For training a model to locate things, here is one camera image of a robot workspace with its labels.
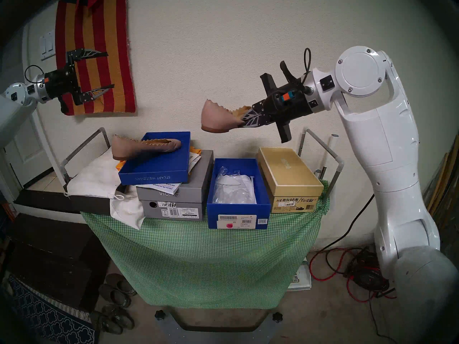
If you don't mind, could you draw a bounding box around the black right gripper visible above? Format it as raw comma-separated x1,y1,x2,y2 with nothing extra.
241,73,317,144

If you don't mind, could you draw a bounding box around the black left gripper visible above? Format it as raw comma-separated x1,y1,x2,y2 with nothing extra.
45,49,115,106

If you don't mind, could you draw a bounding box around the beige scalloped shoe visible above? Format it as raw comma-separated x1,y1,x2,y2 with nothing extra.
112,135,182,161
201,100,253,134

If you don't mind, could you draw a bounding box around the blue shoe box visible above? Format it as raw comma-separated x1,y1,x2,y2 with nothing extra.
207,158,271,230

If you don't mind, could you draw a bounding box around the gold shoe box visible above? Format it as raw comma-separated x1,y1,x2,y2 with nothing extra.
257,147,324,214

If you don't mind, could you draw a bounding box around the grey Vionic shoe box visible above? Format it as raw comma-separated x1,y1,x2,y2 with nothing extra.
136,150,214,222

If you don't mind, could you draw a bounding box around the blue shoe box lid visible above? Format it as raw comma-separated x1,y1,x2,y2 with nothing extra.
118,132,191,186

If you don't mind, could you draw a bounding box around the white labelled cardboard box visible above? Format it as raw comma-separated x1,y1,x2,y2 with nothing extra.
287,260,312,292

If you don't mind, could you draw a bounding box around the dark brown clog shoe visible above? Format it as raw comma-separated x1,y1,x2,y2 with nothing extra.
99,283,132,309
106,273,137,296

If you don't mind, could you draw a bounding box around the red yellow striped flag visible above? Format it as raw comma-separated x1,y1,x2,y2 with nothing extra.
55,0,137,116

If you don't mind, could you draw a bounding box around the clear plastic wrapping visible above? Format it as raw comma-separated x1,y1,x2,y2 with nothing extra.
212,167,257,205

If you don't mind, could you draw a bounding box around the white plastic pipe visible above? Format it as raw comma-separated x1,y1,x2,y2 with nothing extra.
320,134,340,181

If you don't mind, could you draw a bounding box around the white room door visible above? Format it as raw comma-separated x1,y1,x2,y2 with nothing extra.
0,23,68,191

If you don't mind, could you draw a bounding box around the white cloth dust bag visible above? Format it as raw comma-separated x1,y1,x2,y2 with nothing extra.
67,146,146,230

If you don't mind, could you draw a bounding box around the green checkered tablecloth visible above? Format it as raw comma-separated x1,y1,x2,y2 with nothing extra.
81,180,330,310

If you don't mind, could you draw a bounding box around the grey cart base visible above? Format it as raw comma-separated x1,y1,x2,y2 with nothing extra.
155,307,284,344

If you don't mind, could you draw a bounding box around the dark brown sandal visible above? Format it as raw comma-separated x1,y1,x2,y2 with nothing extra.
90,310,124,335
102,305,135,330

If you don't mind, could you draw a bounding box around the blue patterned rug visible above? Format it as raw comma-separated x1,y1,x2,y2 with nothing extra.
7,273,99,344

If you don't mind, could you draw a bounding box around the white light switch plate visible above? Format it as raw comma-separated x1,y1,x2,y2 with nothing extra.
39,30,56,61

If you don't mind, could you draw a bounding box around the black right gripper strap loop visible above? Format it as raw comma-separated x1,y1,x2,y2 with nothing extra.
280,60,299,85

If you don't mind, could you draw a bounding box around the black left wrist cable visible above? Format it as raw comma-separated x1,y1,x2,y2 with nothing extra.
24,65,44,84

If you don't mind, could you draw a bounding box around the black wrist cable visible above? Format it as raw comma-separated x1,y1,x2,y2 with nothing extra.
303,48,312,93
24,65,44,84

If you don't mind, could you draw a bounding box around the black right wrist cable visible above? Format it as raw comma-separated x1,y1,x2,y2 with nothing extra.
303,48,312,93

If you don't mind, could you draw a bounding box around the wall outlet power cable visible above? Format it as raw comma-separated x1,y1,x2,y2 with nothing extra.
315,194,375,253

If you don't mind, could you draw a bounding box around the red extension cord reel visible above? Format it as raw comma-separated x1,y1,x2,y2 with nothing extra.
309,247,398,304

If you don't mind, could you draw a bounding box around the wooden tool handles bundle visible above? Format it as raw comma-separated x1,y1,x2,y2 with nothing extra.
423,132,459,222

